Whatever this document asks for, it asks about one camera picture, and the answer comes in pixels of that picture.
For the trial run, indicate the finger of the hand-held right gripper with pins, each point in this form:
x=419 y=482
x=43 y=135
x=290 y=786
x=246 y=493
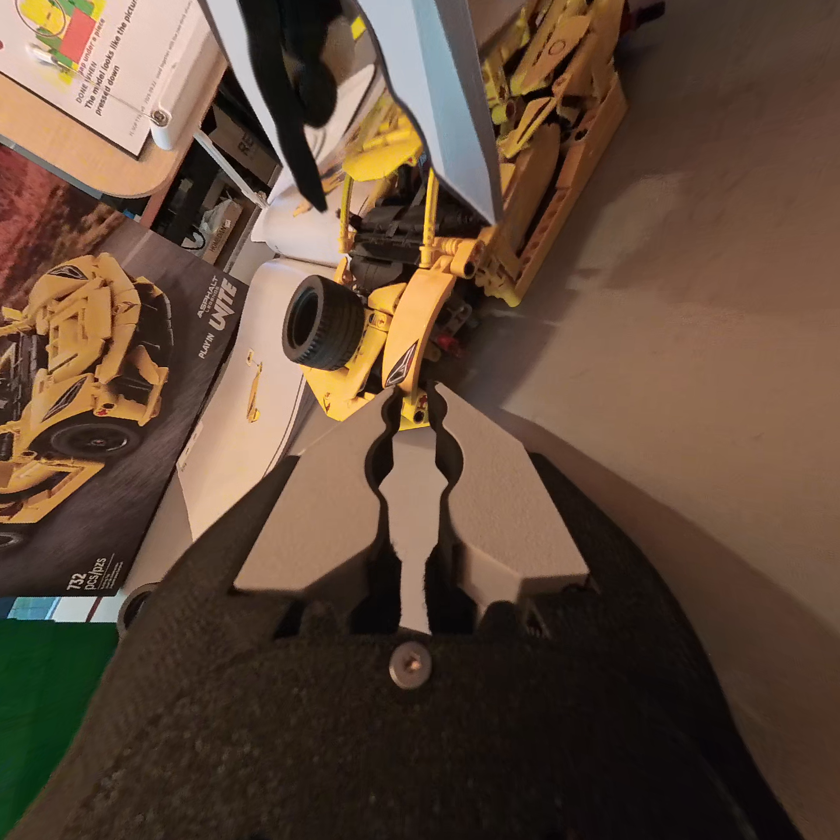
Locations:
x=439 y=79
x=226 y=33

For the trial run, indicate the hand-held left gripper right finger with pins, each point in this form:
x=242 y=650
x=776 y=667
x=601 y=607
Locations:
x=512 y=525

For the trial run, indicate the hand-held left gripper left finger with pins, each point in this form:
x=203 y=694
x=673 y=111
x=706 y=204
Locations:
x=315 y=525

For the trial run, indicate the yellow toy brick car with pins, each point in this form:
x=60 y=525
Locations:
x=558 y=164

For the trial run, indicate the yellow toy brick panel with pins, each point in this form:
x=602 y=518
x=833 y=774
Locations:
x=420 y=315

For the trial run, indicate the grey desk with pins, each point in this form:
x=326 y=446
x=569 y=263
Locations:
x=689 y=328

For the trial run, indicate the printed instruction sheet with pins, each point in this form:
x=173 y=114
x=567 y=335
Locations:
x=98 y=65

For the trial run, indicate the open instruction booklet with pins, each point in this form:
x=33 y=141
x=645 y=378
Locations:
x=249 y=407

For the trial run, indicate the black toy tyre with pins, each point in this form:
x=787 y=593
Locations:
x=134 y=607
x=328 y=325

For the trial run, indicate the toy car set box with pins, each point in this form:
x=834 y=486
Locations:
x=98 y=361

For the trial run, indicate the green plastic bin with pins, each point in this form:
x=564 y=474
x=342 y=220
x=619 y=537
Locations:
x=46 y=709

